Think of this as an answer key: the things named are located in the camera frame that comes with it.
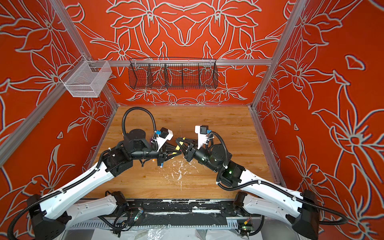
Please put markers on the black wire basket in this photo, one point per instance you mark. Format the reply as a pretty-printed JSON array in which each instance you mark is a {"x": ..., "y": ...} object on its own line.
[{"x": 173, "y": 74}]

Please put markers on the aluminium right floor rail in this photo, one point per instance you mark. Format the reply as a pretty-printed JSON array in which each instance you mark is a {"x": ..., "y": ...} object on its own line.
[{"x": 267, "y": 150}]

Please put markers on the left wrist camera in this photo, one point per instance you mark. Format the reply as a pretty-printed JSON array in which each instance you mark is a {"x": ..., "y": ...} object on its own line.
[{"x": 161, "y": 137}]

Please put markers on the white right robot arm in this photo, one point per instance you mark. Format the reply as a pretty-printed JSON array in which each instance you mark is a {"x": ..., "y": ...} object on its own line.
[{"x": 256, "y": 195}]

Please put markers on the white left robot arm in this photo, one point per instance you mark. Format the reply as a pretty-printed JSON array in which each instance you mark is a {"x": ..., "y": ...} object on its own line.
[{"x": 53, "y": 213}]

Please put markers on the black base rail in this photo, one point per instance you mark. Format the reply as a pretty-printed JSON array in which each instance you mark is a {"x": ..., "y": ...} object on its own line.
[{"x": 179, "y": 213}]

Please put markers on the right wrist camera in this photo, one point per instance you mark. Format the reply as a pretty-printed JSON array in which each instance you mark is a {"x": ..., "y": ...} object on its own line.
[{"x": 202, "y": 132}]

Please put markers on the white wire basket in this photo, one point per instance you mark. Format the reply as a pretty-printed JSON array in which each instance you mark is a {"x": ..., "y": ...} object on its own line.
[{"x": 84, "y": 81}]

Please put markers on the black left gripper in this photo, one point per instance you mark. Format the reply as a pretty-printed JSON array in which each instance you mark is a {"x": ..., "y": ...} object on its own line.
[{"x": 162, "y": 154}]

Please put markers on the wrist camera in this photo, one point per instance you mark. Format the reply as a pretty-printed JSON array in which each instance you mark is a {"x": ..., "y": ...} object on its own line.
[
  {"x": 161, "y": 137},
  {"x": 202, "y": 132}
]

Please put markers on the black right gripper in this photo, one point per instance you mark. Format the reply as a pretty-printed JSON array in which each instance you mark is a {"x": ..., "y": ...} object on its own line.
[{"x": 191, "y": 150}]

